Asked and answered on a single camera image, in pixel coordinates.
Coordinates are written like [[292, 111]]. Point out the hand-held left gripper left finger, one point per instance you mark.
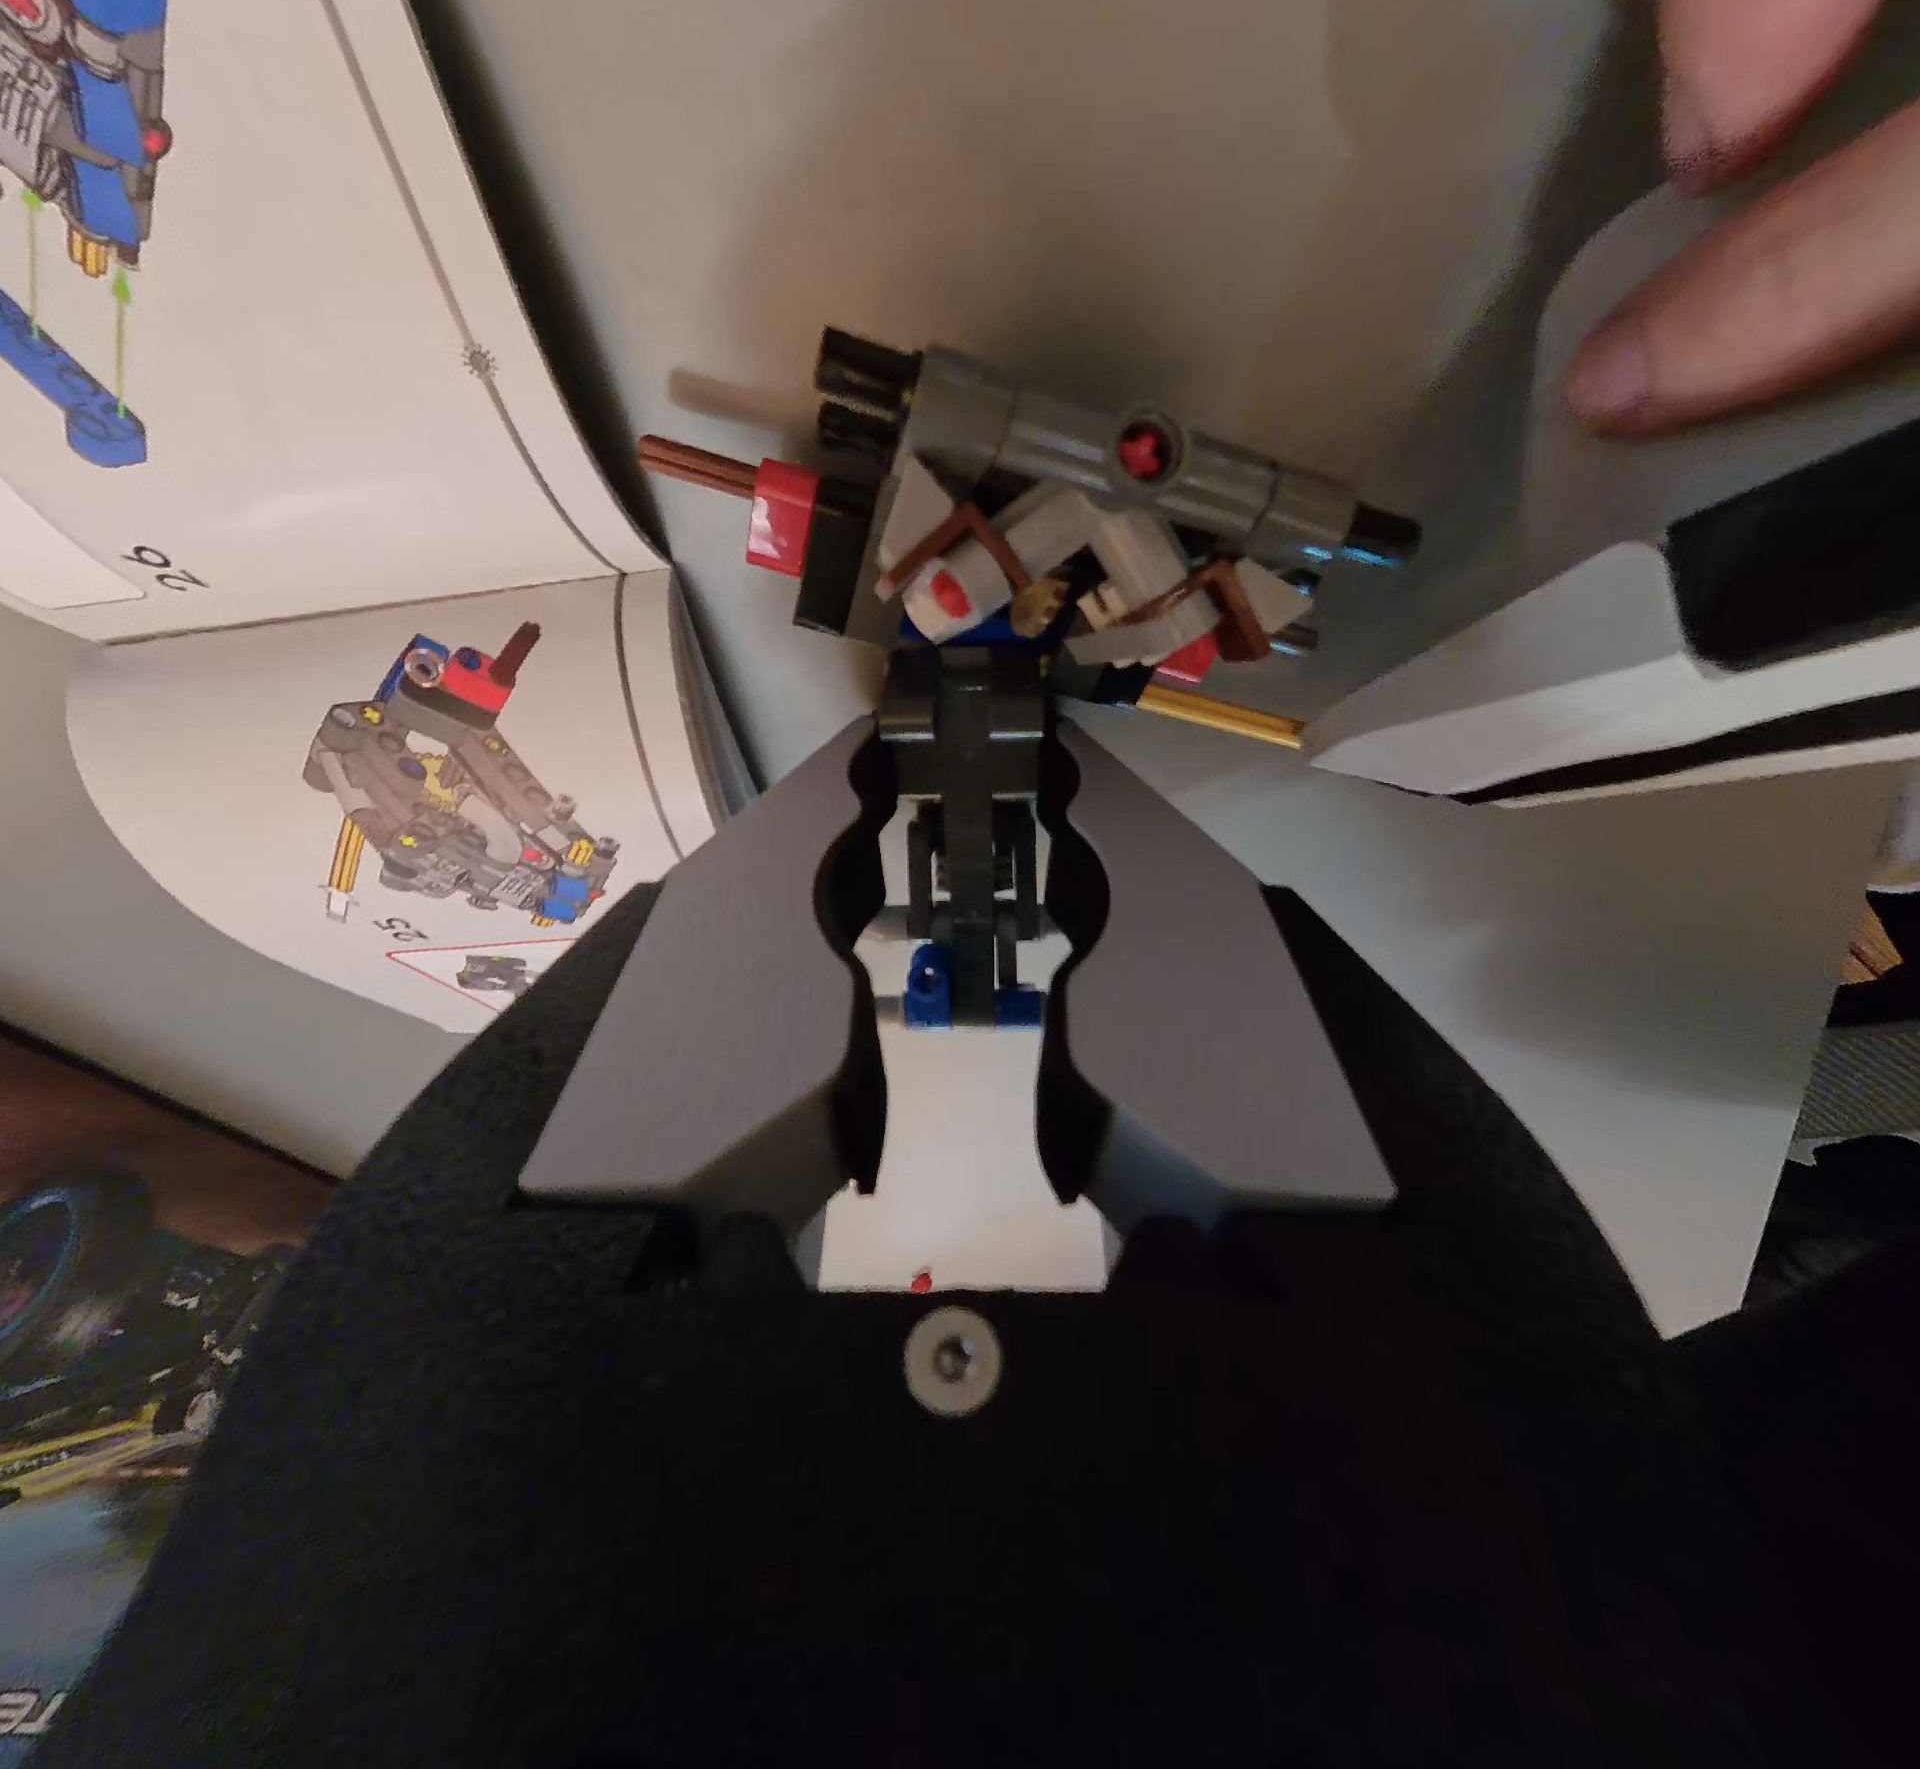
[[690, 1050]]

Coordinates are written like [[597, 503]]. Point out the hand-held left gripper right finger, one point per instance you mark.
[[1230, 1050]]

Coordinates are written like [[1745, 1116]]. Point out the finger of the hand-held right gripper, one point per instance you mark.
[[1530, 690]]

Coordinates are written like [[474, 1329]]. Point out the yellow lego axle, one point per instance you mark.
[[1215, 716]]

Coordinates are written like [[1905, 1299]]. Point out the dark grey lego suspension assembly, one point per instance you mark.
[[969, 780]]

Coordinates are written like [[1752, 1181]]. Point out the grey lego chassis assembly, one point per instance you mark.
[[1050, 434]]

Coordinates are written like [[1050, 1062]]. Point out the lego set box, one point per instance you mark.
[[105, 1350]]

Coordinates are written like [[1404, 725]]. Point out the lego instruction booklet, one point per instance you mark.
[[375, 300]]

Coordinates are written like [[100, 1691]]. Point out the person's right hand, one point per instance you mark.
[[1801, 74]]

